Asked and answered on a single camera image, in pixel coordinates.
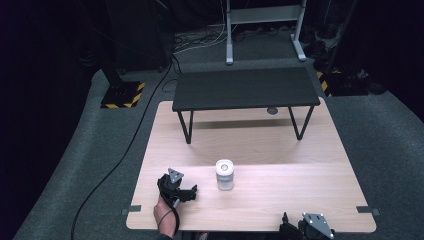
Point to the round grey table grommet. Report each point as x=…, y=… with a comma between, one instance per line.
x=272, y=110

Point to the person's left hand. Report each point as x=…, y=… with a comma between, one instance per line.
x=165, y=216

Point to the black cabinet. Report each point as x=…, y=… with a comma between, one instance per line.
x=140, y=33

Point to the grey tape strip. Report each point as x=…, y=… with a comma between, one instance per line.
x=366, y=210
x=131, y=209

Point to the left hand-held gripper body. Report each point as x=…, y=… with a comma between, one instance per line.
x=170, y=186

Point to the white lidded jar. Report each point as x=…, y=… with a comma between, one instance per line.
x=224, y=175

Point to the white metal stand frame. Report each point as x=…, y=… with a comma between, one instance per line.
x=265, y=15

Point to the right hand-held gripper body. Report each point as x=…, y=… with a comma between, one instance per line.
x=315, y=226

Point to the black shelf riser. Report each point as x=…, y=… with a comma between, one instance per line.
x=245, y=87

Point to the hazard-striped stand base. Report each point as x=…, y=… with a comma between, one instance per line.
x=343, y=85
x=123, y=95

